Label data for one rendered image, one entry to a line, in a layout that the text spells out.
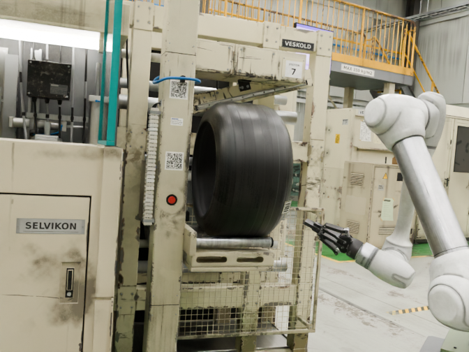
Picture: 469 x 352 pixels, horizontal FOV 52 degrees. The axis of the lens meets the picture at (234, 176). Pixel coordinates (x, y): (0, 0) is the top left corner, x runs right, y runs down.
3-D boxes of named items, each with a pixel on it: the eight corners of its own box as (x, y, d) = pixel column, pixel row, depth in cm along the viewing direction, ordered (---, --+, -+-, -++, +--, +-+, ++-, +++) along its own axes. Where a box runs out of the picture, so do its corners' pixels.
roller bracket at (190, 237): (188, 256, 190) (190, 232, 190) (170, 237, 228) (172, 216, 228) (197, 256, 191) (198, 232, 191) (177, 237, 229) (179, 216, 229)
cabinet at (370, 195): (366, 258, 629) (374, 163, 623) (336, 248, 680) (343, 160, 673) (414, 255, 674) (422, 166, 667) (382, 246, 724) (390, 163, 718)
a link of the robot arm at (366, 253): (364, 274, 182) (350, 265, 184) (372, 262, 189) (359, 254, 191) (373, 255, 177) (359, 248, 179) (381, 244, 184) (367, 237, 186)
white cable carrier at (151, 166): (143, 225, 196) (151, 107, 194) (142, 223, 201) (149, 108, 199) (154, 225, 198) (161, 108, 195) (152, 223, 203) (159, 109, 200)
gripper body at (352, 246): (360, 248, 180) (338, 235, 183) (352, 264, 184) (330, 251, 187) (366, 239, 185) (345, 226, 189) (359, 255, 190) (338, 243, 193)
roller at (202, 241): (194, 241, 193) (192, 233, 197) (192, 248, 196) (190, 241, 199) (274, 242, 204) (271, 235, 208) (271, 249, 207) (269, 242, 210)
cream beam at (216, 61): (186, 69, 222) (188, 37, 221) (176, 76, 246) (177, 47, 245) (306, 84, 241) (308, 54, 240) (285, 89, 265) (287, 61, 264)
